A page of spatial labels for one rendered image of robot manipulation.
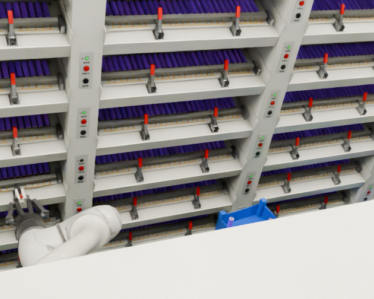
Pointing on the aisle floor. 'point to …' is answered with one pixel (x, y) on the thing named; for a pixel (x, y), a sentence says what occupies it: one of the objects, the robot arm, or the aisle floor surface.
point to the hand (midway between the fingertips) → (21, 197)
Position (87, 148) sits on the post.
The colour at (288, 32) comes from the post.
